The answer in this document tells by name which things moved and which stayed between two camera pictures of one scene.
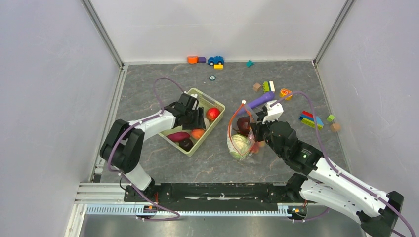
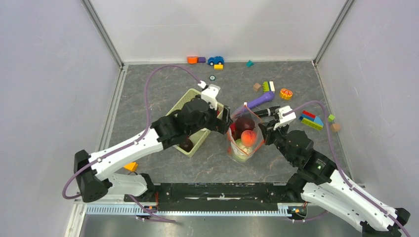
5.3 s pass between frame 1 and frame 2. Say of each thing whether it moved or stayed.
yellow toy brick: stayed
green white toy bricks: stayed
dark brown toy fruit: stayed
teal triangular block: stayed
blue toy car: stayed
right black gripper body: moved
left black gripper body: moved
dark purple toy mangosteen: stayed
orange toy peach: moved
